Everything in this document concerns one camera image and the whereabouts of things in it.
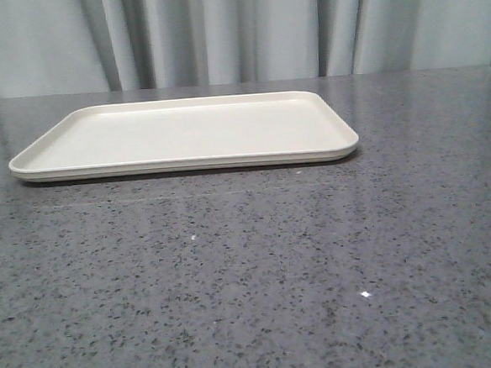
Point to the cream rectangular plastic tray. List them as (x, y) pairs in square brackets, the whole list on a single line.
[(195, 133)]

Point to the pale grey pleated curtain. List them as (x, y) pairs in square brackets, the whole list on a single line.
[(50, 47)]

